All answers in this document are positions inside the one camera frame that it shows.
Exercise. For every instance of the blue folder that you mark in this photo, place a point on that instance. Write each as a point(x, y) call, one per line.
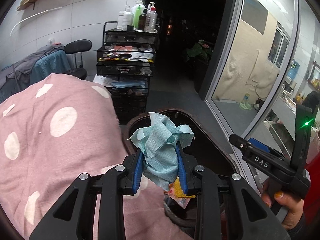
point(127, 84)

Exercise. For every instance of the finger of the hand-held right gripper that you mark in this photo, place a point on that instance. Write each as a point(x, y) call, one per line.
point(258, 143)
point(257, 160)

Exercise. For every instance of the black round chair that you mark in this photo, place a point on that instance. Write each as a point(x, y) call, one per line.
point(78, 46)

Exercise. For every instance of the white pump bottle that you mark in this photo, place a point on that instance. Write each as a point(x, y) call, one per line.
point(129, 15)

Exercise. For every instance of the yellow orange wrapper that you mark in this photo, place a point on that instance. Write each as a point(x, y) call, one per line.
point(178, 188)

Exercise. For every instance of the dark brown bottle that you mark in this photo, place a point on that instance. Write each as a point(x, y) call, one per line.
point(143, 20)

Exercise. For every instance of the clear pump bottle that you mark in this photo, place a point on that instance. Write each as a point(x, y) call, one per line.
point(151, 18)

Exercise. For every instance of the white paper sheet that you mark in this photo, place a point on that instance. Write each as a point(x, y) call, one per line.
point(102, 80)

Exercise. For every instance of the blue water jug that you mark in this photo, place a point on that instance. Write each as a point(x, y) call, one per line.
point(293, 70)

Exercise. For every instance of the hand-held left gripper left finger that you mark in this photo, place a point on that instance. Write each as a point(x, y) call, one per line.
point(137, 177)

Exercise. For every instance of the small black jar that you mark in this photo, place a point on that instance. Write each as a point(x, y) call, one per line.
point(130, 27)

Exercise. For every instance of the black mesh cart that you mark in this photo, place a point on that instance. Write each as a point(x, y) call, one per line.
point(130, 105)

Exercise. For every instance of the brown trash bin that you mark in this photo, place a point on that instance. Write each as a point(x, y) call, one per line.
point(212, 155)

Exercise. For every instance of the yellowish plastic bottle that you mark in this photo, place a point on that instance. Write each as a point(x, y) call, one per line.
point(246, 98)

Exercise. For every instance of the person's right hand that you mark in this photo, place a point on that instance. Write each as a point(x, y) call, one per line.
point(292, 210)

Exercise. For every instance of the glass sliding door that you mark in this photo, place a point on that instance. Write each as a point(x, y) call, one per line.
point(217, 75)

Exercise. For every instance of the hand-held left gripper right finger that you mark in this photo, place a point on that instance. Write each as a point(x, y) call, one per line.
point(182, 177)

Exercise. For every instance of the green pump bottle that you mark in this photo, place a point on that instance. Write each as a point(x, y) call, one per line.
point(138, 15)

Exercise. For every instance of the massage bed with teal skirt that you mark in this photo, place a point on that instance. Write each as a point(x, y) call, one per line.
point(50, 67)

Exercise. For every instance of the green potted plant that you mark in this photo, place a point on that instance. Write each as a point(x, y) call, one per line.
point(196, 51)

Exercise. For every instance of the grey blanket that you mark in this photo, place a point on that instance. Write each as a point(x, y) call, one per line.
point(32, 60)

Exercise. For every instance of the red plastic container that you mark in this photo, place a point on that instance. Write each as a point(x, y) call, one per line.
point(313, 170)

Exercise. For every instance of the small white container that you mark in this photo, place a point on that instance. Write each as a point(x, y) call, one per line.
point(51, 40)

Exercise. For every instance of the pink polka dot blanket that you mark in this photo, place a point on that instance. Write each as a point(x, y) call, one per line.
point(62, 155)

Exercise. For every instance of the teal cloth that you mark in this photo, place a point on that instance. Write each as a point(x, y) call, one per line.
point(165, 150)

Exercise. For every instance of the green tray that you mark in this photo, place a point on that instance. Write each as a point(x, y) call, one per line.
point(245, 106)

